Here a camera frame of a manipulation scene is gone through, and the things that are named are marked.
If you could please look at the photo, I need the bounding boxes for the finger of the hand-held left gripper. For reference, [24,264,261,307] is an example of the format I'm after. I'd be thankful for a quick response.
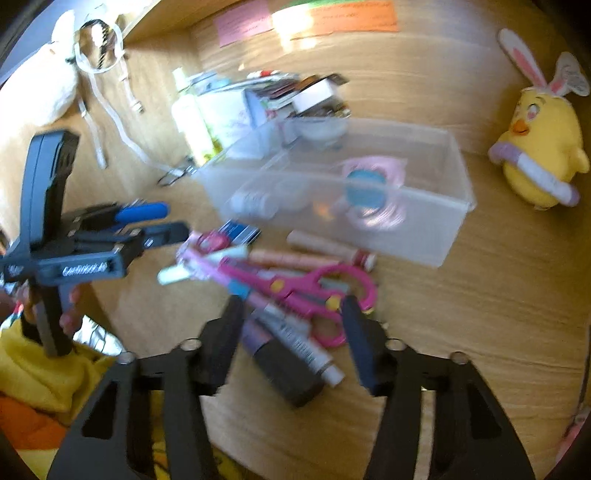
[62,201,170,234]
[69,220,191,269]

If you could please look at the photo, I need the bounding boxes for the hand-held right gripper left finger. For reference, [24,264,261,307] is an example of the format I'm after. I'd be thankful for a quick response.
[46,294,246,480]

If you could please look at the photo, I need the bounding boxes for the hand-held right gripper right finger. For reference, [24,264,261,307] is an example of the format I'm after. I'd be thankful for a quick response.
[341,294,536,480]

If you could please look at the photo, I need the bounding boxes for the pink marker with white cap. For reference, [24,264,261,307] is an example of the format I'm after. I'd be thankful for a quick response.
[157,244,250,286]

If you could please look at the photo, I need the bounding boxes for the white printed tube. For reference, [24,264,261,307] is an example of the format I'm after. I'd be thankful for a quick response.
[256,302,345,387]

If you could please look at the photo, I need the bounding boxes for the black bottle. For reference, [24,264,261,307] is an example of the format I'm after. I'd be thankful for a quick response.
[242,320,325,408]

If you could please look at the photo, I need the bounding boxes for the pink scissors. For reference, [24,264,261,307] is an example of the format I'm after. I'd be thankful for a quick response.
[222,261,377,349]

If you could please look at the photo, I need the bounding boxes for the peach lip gloss tube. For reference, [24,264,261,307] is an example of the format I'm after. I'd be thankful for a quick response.
[252,250,342,274]

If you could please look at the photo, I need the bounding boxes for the beige tube with red cap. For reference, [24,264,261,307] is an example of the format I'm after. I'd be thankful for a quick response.
[286,231,377,273]

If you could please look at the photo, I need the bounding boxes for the clear plastic storage box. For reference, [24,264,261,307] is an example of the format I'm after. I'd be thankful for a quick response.
[196,117,477,269]

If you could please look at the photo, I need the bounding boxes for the person's left hand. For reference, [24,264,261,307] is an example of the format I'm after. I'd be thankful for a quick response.
[60,282,85,339]

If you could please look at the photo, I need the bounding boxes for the blue card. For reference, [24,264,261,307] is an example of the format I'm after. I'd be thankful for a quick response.
[221,222,262,245]

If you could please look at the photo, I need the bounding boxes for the small white bottle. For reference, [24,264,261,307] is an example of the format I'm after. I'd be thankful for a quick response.
[230,191,274,219]

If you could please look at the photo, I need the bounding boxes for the white and green bottle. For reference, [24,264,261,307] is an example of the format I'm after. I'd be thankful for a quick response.
[171,67,216,165]

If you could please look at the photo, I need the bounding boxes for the white plush toy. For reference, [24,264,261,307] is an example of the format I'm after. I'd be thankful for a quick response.
[0,9,80,126]

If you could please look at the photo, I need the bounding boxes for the white carton with green print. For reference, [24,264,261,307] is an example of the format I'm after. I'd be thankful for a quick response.
[198,87,260,149]

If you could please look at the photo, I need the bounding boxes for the pink round case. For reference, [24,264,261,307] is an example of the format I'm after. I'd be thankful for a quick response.
[333,156,408,230]

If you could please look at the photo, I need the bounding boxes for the stack of books and cards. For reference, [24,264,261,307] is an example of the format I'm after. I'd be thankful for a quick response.
[242,69,352,121]

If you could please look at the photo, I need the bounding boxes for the yellow garment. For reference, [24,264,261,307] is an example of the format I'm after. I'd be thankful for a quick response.
[0,318,164,480]

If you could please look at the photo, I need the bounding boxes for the white bowl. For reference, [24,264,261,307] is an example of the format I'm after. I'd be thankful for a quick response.
[297,117,348,149]

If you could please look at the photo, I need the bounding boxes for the small white box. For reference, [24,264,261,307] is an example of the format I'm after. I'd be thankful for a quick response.
[292,78,336,114]

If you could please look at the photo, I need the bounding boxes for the pink sticky note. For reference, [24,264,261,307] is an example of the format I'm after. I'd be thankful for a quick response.
[216,1,274,49]

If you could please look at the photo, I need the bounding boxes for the pink object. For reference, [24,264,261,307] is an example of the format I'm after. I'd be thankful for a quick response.
[558,405,591,463]

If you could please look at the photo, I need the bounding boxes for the yellow chick plush toy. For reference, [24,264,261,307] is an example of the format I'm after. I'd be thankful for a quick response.
[489,28,591,210]

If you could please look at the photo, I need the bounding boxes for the orange paper sheet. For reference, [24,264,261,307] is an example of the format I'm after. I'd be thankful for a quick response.
[271,0,400,41]

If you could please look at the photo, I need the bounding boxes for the thin wire-frame glasses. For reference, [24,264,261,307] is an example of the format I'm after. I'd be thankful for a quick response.
[156,162,195,188]

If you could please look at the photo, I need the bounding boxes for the white cable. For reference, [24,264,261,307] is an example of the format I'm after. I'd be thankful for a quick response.
[73,17,163,171]

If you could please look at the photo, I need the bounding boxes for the black chain bracelet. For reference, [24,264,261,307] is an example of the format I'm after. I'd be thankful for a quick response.
[95,19,115,71]

